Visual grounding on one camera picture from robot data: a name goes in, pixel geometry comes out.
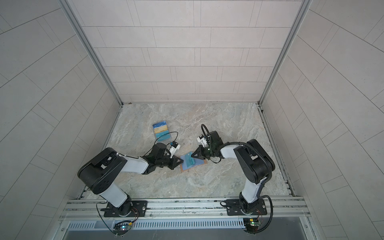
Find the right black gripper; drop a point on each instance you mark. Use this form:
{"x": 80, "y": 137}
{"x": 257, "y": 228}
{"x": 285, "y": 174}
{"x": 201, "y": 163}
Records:
{"x": 197, "y": 151}

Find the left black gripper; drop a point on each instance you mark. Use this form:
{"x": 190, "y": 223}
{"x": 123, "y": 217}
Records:
{"x": 172, "y": 167}

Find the teal VIP chip card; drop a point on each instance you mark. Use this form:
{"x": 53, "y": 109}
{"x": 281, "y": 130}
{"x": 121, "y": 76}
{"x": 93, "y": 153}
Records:
{"x": 189, "y": 162}

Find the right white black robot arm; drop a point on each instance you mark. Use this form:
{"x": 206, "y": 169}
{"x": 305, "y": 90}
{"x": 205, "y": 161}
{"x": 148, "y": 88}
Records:
{"x": 255, "y": 163}

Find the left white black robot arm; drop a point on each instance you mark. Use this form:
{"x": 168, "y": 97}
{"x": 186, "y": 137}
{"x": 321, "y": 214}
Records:
{"x": 100, "y": 172}

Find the teal card on table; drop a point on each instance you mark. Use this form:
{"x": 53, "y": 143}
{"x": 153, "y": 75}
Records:
{"x": 163, "y": 136}

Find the gold beige card on table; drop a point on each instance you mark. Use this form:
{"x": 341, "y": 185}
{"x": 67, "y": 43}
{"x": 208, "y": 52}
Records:
{"x": 161, "y": 129}

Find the blue VIP card on table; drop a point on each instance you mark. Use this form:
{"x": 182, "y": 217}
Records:
{"x": 160, "y": 125}

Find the white ventilation grille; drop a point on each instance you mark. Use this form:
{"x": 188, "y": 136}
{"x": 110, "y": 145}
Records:
{"x": 161, "y": 224}

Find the right green circuit board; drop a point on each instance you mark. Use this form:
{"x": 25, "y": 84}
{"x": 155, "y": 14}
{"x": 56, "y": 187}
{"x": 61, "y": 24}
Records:
{"x": 252, "y": 225}

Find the green circuit board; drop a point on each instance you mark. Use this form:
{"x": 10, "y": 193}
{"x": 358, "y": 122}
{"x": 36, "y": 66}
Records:
{"x": 252, "y": 225}
{"x": 123, "y": 226}

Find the left green circuit board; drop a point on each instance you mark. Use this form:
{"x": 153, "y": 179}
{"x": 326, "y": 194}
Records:
{"x": 123, "y": 226}

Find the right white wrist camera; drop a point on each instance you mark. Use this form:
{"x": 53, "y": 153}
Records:
{"x": 202, "y": 141}

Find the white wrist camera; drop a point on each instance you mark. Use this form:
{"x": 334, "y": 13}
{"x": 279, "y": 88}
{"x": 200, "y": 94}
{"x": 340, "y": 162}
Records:
{"x": 174, "y": 146}
{"x": 202, "y": 141}

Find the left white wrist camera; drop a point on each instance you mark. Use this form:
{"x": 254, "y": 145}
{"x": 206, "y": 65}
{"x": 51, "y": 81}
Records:
{"x": 174, "y": 146}

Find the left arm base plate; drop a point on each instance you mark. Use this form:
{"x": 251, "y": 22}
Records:
{"x": 129, "y": 209}

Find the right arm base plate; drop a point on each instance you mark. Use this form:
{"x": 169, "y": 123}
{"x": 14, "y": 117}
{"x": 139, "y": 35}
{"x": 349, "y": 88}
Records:
{"x": 237, "y": 207}

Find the aluminium mounting rail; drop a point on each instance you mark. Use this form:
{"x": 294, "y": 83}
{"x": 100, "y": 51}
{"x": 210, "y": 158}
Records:
{"x": 187, "y": 208}

